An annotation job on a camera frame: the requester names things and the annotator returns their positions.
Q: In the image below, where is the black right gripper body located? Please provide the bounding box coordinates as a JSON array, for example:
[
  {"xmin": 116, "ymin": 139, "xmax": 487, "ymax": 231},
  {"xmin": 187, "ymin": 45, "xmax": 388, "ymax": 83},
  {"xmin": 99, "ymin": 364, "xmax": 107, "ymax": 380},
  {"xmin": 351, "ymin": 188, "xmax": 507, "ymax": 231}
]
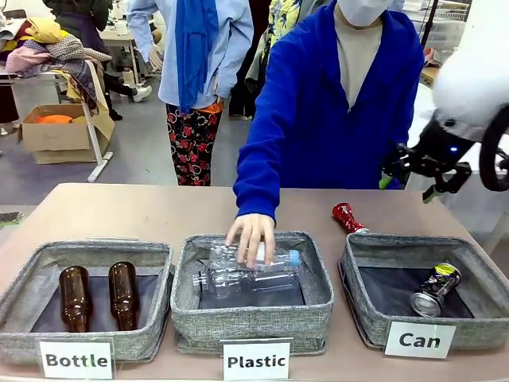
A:
[{"xmin": 409, "ymin": 115, "xmax": 478, "ymax": 176}]

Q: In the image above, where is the crushed black Pepsi can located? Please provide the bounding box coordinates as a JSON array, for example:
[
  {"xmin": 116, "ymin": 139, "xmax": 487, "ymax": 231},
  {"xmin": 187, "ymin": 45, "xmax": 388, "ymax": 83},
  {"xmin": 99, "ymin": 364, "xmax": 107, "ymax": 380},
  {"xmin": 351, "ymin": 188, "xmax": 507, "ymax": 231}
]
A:
[{"xmin": 409, "ymin": 262, "xmax": 463, "ymax": 318}]

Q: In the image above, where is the clear plastic bottle blue cap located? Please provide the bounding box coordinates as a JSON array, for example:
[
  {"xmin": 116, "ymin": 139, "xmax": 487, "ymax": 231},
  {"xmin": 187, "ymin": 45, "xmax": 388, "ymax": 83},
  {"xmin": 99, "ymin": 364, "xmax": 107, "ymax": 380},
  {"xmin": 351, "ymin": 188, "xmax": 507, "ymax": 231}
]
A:
[{"xmin": 208, "ymin": 242, "xmax": 301, "ymax": 276}]

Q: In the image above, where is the clear plastic bottle without cap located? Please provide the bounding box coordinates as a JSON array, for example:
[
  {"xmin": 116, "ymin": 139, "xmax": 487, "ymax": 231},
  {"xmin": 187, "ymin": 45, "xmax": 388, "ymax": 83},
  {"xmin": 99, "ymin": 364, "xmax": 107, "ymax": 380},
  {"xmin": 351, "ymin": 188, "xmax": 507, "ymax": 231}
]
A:
[{"xmin": 192, "ymin": 267, "xmax": 304, "ymax": 300}]

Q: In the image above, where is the brown glass bottle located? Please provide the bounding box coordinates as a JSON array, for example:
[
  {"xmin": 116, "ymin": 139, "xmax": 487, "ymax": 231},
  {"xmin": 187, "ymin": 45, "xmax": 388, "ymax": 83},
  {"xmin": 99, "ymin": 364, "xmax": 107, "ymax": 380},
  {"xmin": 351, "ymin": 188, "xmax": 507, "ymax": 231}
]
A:
[
  {"xmin": 107, "ymin": 261, "xmax": 141, "ymax": 332},
  {"xmin": 58, "ymin": 265, "xmax": 95, "ymax": 333}
]

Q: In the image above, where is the person's right forearm blue sleeve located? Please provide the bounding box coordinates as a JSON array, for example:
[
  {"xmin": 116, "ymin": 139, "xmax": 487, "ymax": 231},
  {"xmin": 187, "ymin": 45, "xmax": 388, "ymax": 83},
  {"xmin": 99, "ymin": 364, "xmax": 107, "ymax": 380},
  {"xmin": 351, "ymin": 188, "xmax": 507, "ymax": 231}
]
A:
[{"xmin": 232, "ymin": 134, "xmax": 288, "ymax": 224}]

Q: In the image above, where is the crushed red can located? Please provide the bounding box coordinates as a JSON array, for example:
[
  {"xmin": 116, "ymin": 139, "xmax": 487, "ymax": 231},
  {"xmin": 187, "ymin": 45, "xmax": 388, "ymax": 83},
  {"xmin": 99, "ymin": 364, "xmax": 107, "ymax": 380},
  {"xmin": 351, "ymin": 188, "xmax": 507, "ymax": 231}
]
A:
[{"xmin": 332, "ymin": 201, "xmax": 370, "ymax": 235}]

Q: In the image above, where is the grey fabric basket Can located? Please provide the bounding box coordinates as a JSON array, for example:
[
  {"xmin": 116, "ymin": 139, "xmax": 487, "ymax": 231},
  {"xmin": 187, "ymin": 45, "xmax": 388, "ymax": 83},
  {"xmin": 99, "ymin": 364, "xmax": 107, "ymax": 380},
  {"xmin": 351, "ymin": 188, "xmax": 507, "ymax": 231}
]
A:
[{"xmin": 337, "ymin": 231, "xmax": 509, "ymax": 352}]

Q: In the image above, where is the white Can label sign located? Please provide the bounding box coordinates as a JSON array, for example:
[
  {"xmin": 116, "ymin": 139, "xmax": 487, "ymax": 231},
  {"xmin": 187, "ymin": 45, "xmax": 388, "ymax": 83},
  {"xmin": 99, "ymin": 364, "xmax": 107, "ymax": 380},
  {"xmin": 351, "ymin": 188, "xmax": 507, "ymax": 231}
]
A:
[{"xmin": 383, "ymin": 321, "xmax": 457, "ymax": 360}]

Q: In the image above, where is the grey fabric basket Plastic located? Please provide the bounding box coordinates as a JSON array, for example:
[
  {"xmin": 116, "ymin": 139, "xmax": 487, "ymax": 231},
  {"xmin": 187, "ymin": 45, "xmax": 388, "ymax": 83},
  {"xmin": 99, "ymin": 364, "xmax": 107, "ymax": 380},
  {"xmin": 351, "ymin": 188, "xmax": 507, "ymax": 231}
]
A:
[{"xmin": 169, "ymin": 231, "xmax": 336, "ymax": 357}]

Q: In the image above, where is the grey fabric basket Bottle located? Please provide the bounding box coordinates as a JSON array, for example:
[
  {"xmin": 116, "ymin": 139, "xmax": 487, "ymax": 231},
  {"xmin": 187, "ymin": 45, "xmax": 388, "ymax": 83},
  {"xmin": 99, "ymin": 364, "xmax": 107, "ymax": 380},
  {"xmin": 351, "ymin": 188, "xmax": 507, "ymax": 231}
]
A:
[{"xmin": 0, "ymin": 238, "xmax": 175, "ymax": 365}]

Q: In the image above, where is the person's right hand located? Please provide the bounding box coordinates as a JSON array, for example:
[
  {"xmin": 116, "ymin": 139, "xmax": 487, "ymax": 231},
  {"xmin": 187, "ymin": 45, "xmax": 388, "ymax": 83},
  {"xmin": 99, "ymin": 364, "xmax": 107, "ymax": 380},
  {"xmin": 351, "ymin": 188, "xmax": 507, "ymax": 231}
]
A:
[{"xmin": 225, "ymin": 213, "xmax": 277, "ymax": 270}]

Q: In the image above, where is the person in blue hoodie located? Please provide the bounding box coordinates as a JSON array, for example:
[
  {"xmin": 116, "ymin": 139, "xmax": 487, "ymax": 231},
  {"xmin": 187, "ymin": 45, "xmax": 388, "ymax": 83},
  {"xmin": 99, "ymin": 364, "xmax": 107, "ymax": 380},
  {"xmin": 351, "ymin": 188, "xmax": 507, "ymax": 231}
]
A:
[{"xmin": 232, "ymin": 0, "xmax": 425, "ymax": 224}]

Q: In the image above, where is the white face mask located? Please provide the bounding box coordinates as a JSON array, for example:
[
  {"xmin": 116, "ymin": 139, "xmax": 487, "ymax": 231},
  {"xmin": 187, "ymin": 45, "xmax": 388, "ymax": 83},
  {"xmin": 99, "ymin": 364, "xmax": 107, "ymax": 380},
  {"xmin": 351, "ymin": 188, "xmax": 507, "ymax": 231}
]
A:
[{"xmin": 336, "ymin": 0, "xmax": 393, "ymax": 28}]

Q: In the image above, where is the person in floral shirt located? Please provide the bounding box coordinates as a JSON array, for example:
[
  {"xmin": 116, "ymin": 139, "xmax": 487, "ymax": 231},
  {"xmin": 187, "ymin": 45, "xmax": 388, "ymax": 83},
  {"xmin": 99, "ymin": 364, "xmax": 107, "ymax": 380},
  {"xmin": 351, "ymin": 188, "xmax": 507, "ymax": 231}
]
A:
[{"xmin": 244, "ymin": 0, "xmax": 319, "ymax": 96}]

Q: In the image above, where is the person in light blue shirt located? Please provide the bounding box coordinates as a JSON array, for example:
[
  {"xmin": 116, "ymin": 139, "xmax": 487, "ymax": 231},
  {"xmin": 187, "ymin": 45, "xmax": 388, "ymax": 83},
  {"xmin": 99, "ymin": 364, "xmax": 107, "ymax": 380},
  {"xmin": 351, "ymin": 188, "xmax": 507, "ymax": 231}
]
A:
[{"xmin": 126, "ymin": 0, "xmax": 255, "ymax": 187}]

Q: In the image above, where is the blue scarf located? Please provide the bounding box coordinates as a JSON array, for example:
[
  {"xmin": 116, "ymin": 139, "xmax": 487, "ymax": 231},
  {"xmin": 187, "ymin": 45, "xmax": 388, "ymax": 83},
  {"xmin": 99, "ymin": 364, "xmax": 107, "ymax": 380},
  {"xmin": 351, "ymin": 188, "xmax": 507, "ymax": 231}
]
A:
[{"xmin": 174, "ymin": 0, "xmax": 220, "ymax": 115}]

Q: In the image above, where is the white Plastic label sign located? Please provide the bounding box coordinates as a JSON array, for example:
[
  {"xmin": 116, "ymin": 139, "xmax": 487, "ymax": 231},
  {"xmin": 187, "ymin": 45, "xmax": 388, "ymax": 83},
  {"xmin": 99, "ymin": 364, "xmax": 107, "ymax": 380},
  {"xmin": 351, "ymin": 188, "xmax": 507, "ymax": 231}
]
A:
[{"xmin": 220, "ymin": 337, "xmax": 293, "ymax": 382}]

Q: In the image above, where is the white table leg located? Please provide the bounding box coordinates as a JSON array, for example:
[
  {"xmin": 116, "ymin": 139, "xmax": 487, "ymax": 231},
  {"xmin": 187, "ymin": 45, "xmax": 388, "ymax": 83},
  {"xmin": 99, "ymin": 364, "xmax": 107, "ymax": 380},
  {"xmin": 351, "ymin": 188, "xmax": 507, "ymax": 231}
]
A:
[{"xmin": 84, "ymin": 59, "xmax": 115, "ymax": 183}]

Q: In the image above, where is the brown cardboard box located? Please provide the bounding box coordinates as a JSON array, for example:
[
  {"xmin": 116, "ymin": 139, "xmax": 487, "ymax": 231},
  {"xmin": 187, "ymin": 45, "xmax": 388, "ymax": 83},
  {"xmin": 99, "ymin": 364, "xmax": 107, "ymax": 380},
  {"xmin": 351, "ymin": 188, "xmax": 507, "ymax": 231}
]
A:
[{"xmin": 17, "ymin": 103, "xmax": 116, "ymax": 165}]

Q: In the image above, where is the orange cloth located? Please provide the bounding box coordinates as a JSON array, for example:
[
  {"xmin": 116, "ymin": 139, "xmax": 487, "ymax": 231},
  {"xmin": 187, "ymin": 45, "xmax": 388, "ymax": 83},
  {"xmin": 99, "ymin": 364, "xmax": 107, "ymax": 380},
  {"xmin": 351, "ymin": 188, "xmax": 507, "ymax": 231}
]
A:
[{"xmin": 34, "ymin": 114, "xmax": 75, "ymax": 125}]

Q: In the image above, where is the person in dark clothes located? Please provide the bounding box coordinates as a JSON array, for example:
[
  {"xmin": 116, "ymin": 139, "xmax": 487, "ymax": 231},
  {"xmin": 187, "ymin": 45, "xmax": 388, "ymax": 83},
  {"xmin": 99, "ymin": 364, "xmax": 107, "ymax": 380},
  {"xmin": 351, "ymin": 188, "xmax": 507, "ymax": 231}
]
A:
[{"xmin": 42, "ymin": 0, "xmax": 153, "ymax": 123}]

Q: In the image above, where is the pile of colourful clothes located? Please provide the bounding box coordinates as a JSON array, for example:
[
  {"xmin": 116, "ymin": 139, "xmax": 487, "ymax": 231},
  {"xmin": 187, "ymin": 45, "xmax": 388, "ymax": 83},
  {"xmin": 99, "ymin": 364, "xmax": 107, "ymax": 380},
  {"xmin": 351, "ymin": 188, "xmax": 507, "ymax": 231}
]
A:
[{"xmin": 0, "ymin": 16, "xmax": 114, "ymax": 116}]

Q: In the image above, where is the white Bottle label sign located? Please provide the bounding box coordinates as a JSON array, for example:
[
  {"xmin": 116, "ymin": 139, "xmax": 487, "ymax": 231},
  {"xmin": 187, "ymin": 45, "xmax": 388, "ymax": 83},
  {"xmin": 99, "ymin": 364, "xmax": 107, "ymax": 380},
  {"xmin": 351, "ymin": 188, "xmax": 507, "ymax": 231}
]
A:
[{"xmin": 38, "ymin": 340, "xmax": 115, "ymax": 380}]

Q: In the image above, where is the white wire shelving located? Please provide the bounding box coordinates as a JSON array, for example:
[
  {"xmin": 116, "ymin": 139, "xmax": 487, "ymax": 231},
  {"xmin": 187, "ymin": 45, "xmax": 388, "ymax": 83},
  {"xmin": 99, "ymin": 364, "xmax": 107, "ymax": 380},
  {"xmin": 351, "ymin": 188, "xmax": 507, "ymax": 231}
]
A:
[{"xmin": 409, "ymin": 0, "xmax": 474, "ymax": 53}]

